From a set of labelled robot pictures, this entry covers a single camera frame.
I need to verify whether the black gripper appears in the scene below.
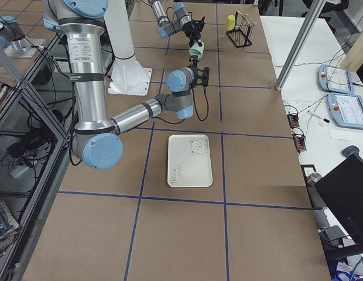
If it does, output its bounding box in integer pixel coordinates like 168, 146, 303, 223
189, 57, 210, 88
186, 16, 205, 47

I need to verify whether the green cup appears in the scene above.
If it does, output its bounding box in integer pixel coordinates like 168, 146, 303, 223
189, 42, 204, 59

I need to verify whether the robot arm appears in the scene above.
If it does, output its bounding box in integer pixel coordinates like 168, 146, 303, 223
148, 0, 205, 47
43, 1, 209, 170

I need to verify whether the yellow cup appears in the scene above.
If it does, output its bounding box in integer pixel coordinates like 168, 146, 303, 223
225, 15, 236, 31

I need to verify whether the cream bear tray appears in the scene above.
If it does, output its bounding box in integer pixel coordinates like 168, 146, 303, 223
167, 134, 213, 188

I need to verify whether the metal cup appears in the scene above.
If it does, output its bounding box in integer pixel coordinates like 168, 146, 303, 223
306, 172, 323, 187

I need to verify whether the far teach pendant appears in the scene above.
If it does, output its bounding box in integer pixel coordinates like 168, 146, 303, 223
317, 64, 354, 94

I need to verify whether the teach pendant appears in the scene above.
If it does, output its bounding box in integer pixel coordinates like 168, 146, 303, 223
327, 92, 363, 130
317, 64, 354, 94

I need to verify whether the near teach pendant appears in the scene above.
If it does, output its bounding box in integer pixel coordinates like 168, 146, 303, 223
327, 92, 363, 130

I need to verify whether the black computer mouse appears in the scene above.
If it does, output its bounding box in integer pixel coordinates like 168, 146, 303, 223
341, 145, 359, 158

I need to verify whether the stack of books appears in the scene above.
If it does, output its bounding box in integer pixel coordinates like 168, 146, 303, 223
0, 199, 20, 258

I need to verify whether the black wire cup rack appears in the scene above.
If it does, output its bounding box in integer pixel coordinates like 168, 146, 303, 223
226, 9, 255, 48

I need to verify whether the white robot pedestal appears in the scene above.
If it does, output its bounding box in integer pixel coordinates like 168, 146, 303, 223
104, 0, 152, 96

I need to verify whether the aluminium frame post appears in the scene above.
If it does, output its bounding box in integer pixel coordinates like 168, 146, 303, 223
275, 0, 327, 91

